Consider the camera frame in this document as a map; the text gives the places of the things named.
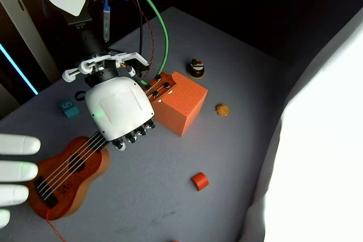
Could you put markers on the large orange textured cube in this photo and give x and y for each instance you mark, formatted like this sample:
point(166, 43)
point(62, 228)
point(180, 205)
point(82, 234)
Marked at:
point(184, 103)

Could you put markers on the teal block with number five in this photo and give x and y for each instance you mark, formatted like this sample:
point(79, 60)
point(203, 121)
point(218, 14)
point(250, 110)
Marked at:
point(69, 108)

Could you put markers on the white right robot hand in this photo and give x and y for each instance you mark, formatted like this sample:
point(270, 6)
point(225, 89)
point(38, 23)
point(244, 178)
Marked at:
point(14, 168)

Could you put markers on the cyan light strip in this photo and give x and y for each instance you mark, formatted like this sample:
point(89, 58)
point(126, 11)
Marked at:
point(17, 67)

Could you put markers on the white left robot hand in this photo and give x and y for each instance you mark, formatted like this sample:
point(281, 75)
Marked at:
point(119, 108)

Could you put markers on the toy swirl cookie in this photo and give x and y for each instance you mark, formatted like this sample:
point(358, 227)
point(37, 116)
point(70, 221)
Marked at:
point(222, 110)

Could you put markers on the white cloth backdrop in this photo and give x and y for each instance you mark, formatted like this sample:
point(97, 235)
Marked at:
point(326, 140)

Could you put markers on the toy chocolate cake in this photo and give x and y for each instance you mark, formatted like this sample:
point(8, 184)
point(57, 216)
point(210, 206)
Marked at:
point(195, 69)

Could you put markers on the orange half-cylinder block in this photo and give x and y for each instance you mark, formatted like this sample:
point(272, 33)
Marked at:
point(200, 182)

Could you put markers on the small orange wooden ukulele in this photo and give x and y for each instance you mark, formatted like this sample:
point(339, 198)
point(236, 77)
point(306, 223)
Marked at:
point(73, 174)

